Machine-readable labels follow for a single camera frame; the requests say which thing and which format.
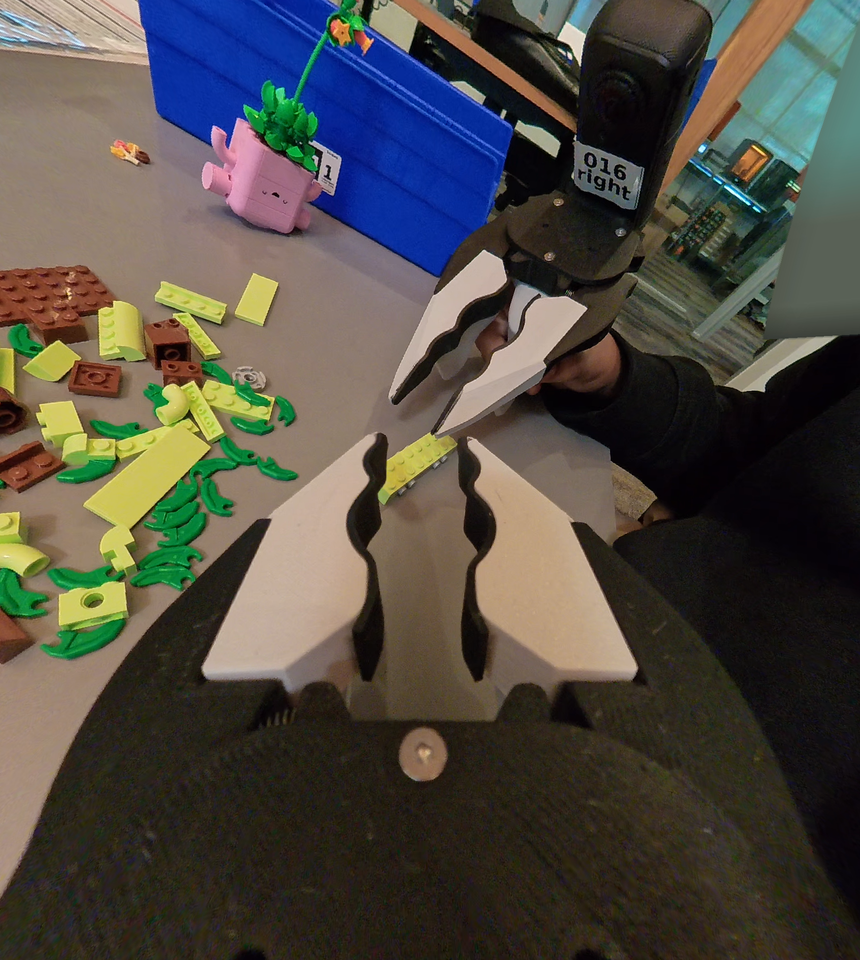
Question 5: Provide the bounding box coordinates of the wooden background table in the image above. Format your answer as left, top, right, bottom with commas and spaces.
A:
392, 0, 582, 135

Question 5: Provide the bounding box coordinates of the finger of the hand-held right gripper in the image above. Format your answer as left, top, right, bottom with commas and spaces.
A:
433, 283, 588, 438
388, 251, 511, 406

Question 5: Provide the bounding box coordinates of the lime long studded plate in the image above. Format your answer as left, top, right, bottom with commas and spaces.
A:
377, 432, 459, 506

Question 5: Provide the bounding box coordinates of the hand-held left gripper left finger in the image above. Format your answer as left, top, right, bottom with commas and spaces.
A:
201, 432, 388, 687

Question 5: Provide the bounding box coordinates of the blue plastic bin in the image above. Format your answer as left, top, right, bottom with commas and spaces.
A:
137, 0, 515, 279

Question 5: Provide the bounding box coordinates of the white printed card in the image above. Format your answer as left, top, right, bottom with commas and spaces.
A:
0, 0, 147, 59

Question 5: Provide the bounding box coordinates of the person's right forearm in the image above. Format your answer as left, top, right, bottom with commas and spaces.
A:
542, 337, 776, 513

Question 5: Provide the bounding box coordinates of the pink brick pot figure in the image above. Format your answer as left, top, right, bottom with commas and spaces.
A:
201, 0, 376, 236

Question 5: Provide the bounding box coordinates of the wooden post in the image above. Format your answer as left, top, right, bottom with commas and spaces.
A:
658, 0, 815, 198

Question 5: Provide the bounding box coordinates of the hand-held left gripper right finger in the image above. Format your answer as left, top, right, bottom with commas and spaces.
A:
458, 438, 639, 702

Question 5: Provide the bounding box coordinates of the pile of mixed toy bricks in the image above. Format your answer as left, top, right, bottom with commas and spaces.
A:
0, 262, 301, 666

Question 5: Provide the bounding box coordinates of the person's right hand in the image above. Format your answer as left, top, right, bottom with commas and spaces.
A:
542, 330, 623, 395

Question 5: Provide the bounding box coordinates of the black bag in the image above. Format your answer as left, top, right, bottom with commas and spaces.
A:
469, 0, 582, 115

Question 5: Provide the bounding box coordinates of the lime smooth tile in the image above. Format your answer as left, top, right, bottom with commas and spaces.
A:
232, 271, 281, 328

